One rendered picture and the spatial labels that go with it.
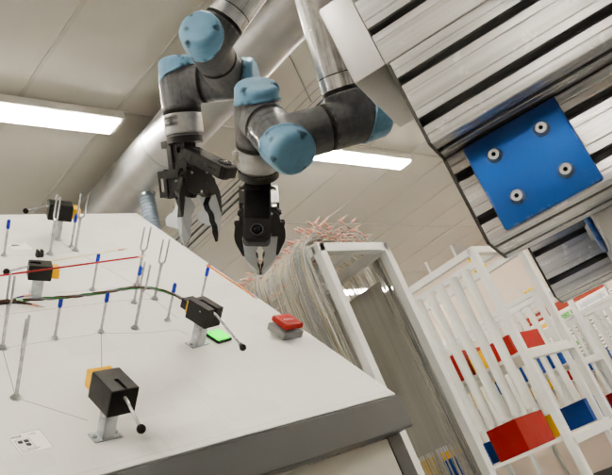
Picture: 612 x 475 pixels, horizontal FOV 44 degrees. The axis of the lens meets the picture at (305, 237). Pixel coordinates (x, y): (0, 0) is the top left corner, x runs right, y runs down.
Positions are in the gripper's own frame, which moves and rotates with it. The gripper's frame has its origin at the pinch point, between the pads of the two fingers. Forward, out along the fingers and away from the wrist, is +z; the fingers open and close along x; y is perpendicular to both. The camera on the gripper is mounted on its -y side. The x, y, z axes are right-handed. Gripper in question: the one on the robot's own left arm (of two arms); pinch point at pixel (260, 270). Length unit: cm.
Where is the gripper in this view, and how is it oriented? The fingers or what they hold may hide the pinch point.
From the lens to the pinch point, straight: 138.8
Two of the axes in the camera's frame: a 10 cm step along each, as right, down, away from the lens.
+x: -10.0, 0.3, -0.7
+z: -0.2, 8.4, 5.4
